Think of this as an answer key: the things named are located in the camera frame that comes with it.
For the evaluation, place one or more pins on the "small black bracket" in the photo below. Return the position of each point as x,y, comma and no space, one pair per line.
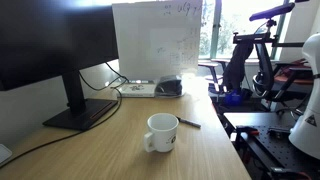
278,132

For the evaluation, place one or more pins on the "white flat device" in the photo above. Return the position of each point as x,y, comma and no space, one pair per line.
4,154

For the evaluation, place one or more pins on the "black pen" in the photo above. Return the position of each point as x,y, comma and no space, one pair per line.
190,123

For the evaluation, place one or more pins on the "black computer monitor screen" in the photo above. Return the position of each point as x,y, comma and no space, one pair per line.
50,40

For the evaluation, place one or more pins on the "black orange clamp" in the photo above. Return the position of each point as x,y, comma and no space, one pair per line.
246,130

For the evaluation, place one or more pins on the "red brown seat cushion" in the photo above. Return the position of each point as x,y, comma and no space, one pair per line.
293,76

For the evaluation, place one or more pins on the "white whiteboard with writing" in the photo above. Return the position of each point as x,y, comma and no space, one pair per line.
150,43

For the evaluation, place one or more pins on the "black jacket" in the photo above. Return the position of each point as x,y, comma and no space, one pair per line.
236,66

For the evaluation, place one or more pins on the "black office chair purple headrest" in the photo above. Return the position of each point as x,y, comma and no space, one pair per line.
263,73

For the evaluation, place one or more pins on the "white ceramic mug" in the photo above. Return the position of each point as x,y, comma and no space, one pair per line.
163,136

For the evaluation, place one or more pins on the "black perforated breadboard table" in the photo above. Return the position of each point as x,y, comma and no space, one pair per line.
276,150

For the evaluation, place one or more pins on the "white flat box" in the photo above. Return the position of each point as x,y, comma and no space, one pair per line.
136,90

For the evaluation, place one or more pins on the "black monitor stand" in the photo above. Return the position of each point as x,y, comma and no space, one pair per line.
80,111

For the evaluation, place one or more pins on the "black chair armrest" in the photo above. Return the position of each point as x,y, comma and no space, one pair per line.
210,65

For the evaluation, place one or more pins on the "blue plastic object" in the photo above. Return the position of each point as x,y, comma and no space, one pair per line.
233,98

